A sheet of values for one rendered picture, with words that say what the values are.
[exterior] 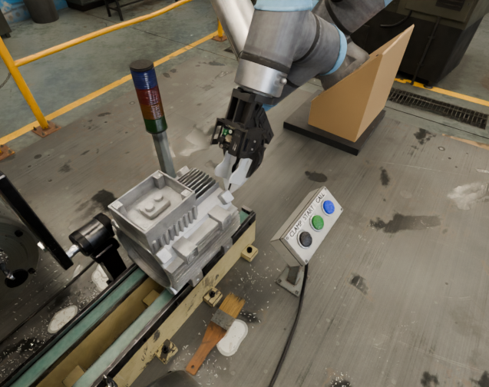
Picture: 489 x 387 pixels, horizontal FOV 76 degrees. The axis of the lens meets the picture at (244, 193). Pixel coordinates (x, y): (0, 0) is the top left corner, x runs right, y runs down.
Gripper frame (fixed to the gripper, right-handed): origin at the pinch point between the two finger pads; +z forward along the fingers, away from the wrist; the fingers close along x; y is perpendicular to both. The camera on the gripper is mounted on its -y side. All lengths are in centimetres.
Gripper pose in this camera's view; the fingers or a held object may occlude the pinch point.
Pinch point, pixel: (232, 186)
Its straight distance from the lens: 66.9
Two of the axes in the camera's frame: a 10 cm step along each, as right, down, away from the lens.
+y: -5.1, 1.7, -8.4
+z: -3.0, 8.8, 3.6
